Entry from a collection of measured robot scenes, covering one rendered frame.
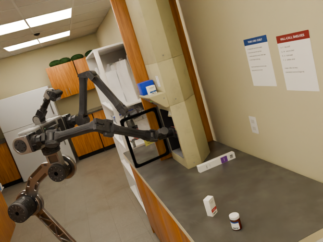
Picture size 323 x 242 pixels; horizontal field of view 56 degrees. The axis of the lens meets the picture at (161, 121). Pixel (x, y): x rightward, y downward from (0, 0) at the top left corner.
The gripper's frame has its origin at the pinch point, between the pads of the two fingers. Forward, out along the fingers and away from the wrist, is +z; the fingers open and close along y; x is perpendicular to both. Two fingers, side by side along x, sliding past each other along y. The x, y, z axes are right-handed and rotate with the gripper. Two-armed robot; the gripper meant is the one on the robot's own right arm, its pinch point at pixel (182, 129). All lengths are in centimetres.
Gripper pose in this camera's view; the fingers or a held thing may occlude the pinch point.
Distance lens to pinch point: 226.7
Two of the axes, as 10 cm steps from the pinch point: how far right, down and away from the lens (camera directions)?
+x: 2.2, 9.6, 1.7
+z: 9.1, -2.6, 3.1
